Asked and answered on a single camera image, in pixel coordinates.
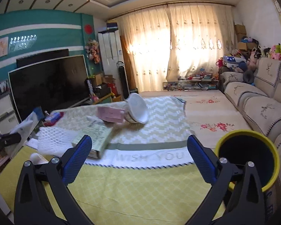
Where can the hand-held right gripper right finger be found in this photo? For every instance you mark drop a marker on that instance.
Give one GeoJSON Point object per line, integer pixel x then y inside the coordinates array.
{"type": "Point", "coordinates": [201, 155]}

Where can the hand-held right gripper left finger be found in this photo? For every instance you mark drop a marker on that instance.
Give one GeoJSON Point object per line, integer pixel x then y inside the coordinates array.
{"type": "Point", "coordinates": [77, 161]}

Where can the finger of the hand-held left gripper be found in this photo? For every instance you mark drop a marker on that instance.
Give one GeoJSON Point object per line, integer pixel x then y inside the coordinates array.
{"type": "Point", "coordinates": [13, 137]}

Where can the white blue plastic wrapper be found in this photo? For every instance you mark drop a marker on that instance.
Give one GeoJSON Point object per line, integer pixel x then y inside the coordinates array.
{"type": "Point", "coordinates": [25, 126]}

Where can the white foam net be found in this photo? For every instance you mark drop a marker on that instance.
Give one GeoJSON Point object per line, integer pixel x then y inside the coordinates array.
{"type": "Point", "coordinates": [56, 138]}

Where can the green white carton box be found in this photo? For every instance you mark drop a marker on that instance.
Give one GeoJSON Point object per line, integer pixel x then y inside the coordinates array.
{"type": "Point", "coordinates": [93, 133]}

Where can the white plastic jar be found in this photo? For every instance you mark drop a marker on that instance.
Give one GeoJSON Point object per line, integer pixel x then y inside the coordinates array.
{"type": "Point", "coordinates": [38, 158]}

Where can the black bin with yellow rim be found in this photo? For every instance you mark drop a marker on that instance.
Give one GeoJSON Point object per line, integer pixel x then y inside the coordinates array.
{"type": "Point", "coordinates": [245, 154]}

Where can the pink carton box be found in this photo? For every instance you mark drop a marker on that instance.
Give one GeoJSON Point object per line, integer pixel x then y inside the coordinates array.
{"type": "Point", "coordinates": [110, 114]}

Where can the white plastic drawer cabinet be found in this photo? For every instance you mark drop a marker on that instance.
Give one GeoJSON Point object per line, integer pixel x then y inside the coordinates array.
{"type": "Point", "coordinates": [2, 112]}

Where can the floral cream bedsheet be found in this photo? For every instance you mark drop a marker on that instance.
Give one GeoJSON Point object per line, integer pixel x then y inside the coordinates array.
{"type": "Point", "coordinates": [213, 112]}

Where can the photo prints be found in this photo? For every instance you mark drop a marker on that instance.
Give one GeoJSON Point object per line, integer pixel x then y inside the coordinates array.
{"type": "Point", "coordinates": [0, 89]}

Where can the large flat television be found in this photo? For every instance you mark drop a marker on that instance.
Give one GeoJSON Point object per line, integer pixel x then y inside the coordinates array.
{"type": "Point", "coordinates": [49, 86]}

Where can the yellow green printed tablecloth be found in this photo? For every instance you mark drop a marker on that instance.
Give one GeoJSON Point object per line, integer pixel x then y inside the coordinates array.
{"type": "Point", "coordinates": [135, 192]}

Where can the cluttered glass coffee table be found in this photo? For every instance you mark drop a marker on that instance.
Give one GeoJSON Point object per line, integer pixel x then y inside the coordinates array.
{"type": "Point", "coordinates": [189, 84]}

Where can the white black upright carton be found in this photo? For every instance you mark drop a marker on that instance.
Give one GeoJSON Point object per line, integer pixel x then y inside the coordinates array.
{"type": "Point", "coordinates": [89, 88]}

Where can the beige sofa with embroidered covers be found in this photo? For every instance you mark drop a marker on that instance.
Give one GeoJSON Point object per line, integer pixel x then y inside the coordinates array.
{"type": "Point", "coordinates": [260, 107]}

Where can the open cardboard box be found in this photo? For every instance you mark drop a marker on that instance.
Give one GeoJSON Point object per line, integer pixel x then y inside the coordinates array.
{"type": "Point", "coordinates": [100, 79]}

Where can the dark grey neck pillow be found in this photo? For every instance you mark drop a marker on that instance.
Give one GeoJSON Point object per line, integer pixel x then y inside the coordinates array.
{"type": "Point", "coordinates": [248, 77]}

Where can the black white tower fan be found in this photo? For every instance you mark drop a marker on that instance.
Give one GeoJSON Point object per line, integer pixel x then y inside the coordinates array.
{"type": "Point", "coordinates": [123, 77]}

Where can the blue white star cushion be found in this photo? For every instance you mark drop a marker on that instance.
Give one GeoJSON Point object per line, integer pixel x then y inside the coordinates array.
{"type": "Point", "coordinates": [230, 62]}

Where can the hanging artificial flowers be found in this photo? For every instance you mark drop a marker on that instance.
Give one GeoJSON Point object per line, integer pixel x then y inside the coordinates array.
{"type": "Point", "coordinates": [93, 51]}

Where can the white standing air conditioner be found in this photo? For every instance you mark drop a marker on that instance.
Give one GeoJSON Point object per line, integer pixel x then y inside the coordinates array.
{"type": "Point", "coordinates": [110, 49]}

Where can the cream embroidered curtain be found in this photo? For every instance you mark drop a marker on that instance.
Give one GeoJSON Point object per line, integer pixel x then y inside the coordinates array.
{"type": "Point", "coordinates": [145, 39]}
{"type": "Point", "coordinates": [201, 28]}

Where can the pile of plush toys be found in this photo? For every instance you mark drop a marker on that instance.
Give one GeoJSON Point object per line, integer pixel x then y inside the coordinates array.
{"type": "Point", "coordinates": [278, 51]}

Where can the stack of cardboard boxes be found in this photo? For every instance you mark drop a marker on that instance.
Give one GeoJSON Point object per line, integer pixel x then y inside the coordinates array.
{"type": "Point", "coordinates": [240, 31]}

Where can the dark box on air conditioner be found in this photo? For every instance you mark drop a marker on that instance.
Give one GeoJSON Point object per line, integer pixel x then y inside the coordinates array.
{"type": "Point", "coordinates": [112, 27]}

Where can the mirrored wall decoration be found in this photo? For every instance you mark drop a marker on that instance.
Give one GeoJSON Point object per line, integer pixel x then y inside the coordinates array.
{"type": "Point", "coordinates": [22, 42]}

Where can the red round wall decoration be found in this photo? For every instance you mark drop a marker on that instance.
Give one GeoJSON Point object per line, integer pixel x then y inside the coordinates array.
{"type": "Point", "coordinates": [88, 28]}

